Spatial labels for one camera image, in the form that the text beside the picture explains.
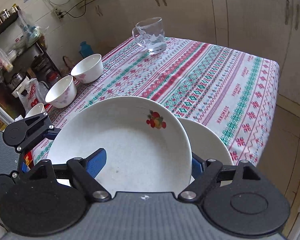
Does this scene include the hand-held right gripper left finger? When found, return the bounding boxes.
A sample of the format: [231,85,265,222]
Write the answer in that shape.
[27,148,113,202]

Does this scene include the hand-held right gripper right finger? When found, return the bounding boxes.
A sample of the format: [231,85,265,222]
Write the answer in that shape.
[177,152,262,201]

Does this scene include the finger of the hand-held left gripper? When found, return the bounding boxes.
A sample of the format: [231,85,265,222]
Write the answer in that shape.
[16,112,63,153]

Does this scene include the large white fruit-print plate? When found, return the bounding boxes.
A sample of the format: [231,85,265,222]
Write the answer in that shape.
[181,118,234,188]

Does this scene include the white bowl pink flowers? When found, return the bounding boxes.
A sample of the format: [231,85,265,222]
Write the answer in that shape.
[25,102,46,119]
[45,75,77,109]
[70,54,103,84]

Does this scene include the small white fruit-print plate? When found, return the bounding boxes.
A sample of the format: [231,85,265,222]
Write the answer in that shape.
[47,96,192,195]

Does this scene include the red printed carton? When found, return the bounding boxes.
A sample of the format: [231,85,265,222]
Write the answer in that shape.
[22,150,36,173]

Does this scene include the red white plastic bag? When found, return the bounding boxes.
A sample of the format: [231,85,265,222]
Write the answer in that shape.
[19,79,49,113]

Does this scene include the dark cooking pot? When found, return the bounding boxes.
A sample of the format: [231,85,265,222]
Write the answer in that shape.
[31,55,53,75]

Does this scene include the patterned red green tablecloth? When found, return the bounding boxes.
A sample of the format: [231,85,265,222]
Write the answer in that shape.
[30,36,280,170]

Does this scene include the blue thermos flask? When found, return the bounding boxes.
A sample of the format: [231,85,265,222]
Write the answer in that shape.
[79,41,93,58]

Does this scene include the black storage shelf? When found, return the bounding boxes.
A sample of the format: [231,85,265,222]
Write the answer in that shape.
[0,12,63,125]

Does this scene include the clear glass mug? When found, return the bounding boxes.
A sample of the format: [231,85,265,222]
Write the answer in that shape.
[132,17,167,54]

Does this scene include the black power cable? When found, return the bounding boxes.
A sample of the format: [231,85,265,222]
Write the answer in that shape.
[61,0,88,18]

